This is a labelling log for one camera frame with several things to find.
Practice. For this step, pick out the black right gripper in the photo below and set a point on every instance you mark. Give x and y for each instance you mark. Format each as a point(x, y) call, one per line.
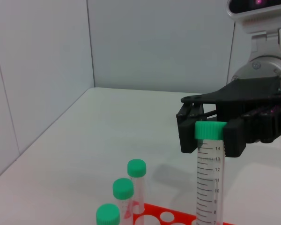
point(248, 93)

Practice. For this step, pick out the clear test tube green cap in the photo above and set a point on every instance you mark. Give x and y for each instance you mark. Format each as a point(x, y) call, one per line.
point(137, 167)
point(209, 131)
point(107, 214)
point(123, 188)

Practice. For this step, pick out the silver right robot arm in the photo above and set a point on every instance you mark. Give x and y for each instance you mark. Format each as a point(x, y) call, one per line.
point(260, 66)

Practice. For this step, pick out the orange test tube rack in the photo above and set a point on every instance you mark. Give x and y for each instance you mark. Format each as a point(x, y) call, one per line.
point(154, 210)

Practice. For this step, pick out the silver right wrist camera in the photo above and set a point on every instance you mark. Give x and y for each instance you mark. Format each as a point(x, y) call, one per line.
point(255, 11)

